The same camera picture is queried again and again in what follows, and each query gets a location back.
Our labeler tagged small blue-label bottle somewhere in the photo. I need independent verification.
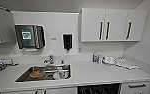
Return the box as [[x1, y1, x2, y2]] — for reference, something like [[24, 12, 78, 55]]
[[92, 53, 99, 64]]

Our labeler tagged white wall power outlet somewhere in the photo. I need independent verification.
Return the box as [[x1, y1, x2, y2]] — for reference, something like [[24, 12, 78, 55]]
[[77, 46, 82, 54]]

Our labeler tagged white double-door sink cabinet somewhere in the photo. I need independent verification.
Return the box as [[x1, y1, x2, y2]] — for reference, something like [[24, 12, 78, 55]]
[[0, 86, 78, 94]]

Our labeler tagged small chrome sink sprayer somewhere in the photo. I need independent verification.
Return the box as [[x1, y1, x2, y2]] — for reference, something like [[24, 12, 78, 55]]
[[60, 59, 65, 66]]

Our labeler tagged chrome faucet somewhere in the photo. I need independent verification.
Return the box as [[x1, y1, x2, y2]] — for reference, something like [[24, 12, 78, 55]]
[[42, 54, 56, 66]]

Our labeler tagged white drawer stack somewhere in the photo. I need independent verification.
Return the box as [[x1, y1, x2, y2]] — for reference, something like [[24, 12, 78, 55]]
[[120, 81, 150, 94]]

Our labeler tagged black soap dispenser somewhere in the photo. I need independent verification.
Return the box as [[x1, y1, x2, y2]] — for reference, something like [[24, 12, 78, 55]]
[[62, 33, 74, 53]]

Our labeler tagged white mug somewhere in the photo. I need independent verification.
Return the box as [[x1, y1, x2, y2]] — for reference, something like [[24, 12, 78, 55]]
[[57, 67, 67, 80]]

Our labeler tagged steel sink basin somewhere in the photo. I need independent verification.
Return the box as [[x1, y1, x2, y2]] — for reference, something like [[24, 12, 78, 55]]
[[14, 63, 73, 83]]

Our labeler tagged steel paper towel dispenser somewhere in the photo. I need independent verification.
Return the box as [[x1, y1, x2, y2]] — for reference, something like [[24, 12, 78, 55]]
[[13, 24, 47, 52]]

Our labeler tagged orange bowl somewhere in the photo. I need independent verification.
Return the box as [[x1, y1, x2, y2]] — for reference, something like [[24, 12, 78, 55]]
[[29, 67, 46, 80]]

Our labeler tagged white plate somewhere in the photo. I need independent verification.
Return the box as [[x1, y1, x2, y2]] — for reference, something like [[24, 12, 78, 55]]
[[54, 71, 71, 81]]

